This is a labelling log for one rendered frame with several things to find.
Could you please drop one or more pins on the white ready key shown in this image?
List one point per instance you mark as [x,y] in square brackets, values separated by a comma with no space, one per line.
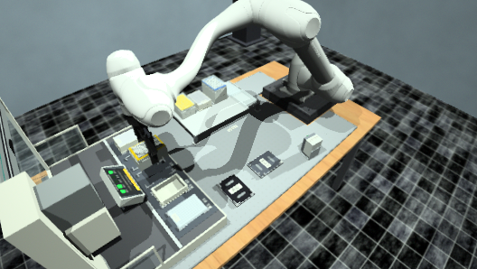
[311,146]

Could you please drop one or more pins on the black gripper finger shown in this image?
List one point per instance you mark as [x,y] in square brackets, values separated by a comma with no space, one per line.
[149,142]
[137,135]

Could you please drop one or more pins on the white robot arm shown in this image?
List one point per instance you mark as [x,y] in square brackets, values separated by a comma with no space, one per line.
[150,99]

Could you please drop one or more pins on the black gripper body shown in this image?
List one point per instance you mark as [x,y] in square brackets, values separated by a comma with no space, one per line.
[134,122]

